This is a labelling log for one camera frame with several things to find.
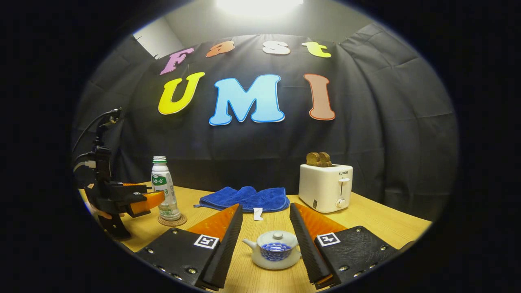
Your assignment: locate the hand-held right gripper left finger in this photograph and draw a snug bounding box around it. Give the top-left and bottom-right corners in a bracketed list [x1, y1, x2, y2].
[134, 203, 243, 291]

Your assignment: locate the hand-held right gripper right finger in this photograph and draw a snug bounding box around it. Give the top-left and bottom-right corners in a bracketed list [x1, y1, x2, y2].
[289, 202, 401, 290]

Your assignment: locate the clear water bottle green label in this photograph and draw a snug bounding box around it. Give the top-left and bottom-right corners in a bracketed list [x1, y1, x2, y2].
[151, 156, 182, 221]

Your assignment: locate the white blue-patterned teacup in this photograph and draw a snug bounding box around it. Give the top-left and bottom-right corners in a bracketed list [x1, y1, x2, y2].
[243, 238, 302, 270]

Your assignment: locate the round brown coaster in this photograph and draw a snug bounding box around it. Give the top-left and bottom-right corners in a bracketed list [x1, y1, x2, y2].
[158, 213, 188, 227]

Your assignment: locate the blue towel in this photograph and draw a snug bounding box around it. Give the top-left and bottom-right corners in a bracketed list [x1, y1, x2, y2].
[193, 186, 290, 221]

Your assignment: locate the white toaster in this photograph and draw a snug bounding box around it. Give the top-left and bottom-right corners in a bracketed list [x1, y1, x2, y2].
[298, 163, 354, 214]

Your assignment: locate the black cable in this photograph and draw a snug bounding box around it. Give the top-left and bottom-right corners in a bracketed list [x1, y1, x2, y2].
[72, 108, 121, 156]

